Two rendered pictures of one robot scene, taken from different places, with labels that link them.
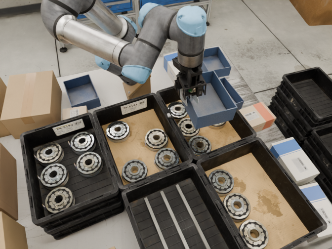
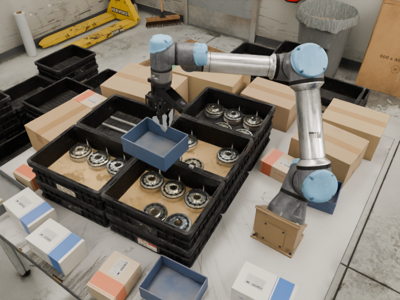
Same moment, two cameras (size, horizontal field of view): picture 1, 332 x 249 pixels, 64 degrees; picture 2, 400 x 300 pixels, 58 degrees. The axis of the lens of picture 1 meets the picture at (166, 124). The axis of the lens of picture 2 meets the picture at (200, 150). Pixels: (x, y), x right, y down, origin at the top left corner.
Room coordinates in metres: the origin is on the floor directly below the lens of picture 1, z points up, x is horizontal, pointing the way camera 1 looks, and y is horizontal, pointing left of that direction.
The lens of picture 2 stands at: (1.60, -0.62, 1.98)
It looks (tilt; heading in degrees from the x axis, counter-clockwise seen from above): 41 degrees down; 144
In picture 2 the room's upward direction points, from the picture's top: straight up
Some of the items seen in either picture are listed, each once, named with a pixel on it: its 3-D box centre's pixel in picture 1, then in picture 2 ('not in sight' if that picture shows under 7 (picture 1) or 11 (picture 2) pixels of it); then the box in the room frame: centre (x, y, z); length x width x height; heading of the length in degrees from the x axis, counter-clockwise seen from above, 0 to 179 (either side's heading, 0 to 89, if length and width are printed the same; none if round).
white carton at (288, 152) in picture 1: (290, 162); (57, 246); (0.60, -0.59, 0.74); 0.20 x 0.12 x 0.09; 21
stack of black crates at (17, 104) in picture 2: not in sight; (34, 109); (-1.10, -0.27, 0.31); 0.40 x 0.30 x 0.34; 109
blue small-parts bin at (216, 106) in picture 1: (204, 98); (155, 143); (0.67, -0.14, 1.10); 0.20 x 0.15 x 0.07; 20
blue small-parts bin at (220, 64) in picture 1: (212, 62); not in sight; (1.30, -0.28, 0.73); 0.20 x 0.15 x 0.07; 17
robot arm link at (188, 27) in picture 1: (190, 30); (162, 53); (0.62, -0.06, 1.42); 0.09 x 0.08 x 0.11; 56
